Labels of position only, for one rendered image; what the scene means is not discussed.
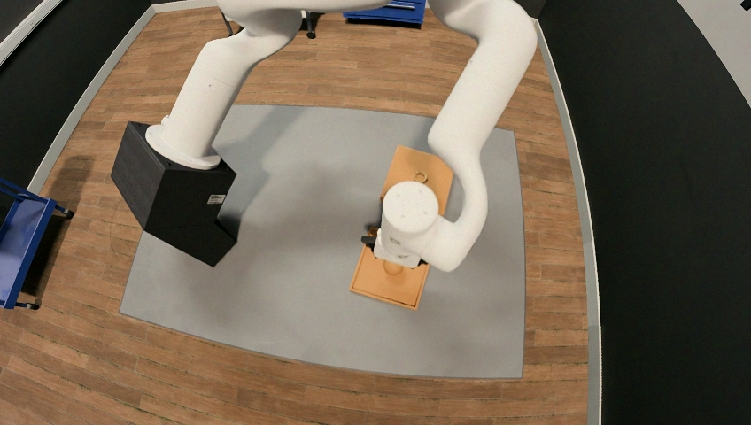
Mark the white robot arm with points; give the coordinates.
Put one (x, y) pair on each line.
(506, 43)

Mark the orange square tray with round hole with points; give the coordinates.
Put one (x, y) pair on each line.
(411, 165)

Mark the orange ball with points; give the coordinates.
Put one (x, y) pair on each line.
(391, 268)

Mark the orange shallow tray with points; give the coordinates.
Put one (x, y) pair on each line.
(404, 289)

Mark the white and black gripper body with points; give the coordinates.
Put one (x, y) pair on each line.
(380, 253)

